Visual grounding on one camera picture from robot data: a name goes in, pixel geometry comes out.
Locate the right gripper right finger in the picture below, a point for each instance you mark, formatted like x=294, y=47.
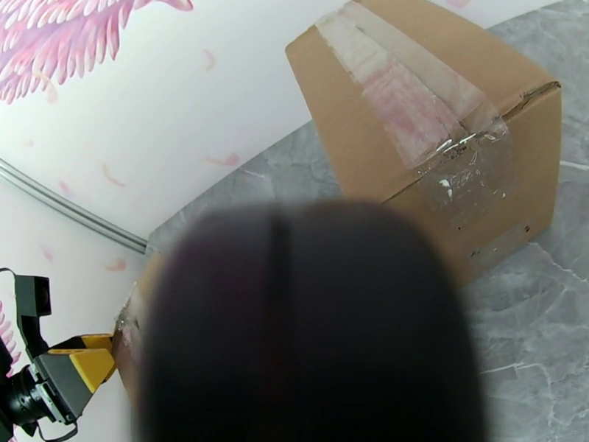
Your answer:
x=368, y=339

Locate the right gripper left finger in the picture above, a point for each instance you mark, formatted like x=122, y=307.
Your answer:
x=211, y=339

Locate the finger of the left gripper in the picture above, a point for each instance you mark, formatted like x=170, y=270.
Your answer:
x=89, y=341
x=87, y=369

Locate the long taped cardboard box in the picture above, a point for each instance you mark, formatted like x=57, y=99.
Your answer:
x=133, y=325

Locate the short taped cardboard box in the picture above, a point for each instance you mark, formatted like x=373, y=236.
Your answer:
x=368, y=132

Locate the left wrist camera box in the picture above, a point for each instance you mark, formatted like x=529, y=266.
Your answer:
x=32, y=295

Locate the aluminium corner post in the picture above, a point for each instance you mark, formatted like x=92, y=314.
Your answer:
x=69, y=206

